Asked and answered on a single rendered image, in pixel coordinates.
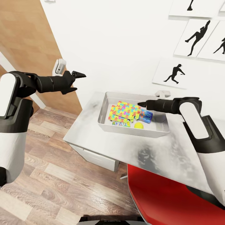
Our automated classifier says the jigsaw puzzle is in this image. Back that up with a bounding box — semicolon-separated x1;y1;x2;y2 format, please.
113;101;141;120
108;105;134;123

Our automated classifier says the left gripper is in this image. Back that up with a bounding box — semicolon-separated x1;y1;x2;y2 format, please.
48;70;87;95

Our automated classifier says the board game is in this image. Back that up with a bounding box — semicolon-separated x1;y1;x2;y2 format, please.
138;109;153;124
112;119;130;127

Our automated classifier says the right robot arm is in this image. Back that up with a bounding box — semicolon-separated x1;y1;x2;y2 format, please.
138;90;225;206

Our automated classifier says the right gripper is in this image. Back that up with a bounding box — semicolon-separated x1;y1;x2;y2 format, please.
138;99;168;113

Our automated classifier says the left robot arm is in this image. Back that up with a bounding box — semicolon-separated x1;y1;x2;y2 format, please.
0;59;87;189

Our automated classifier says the toy box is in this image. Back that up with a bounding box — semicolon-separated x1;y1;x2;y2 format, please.
97;92;170;138

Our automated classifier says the tennis ball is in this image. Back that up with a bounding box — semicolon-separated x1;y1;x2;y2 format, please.
134;122;143;129

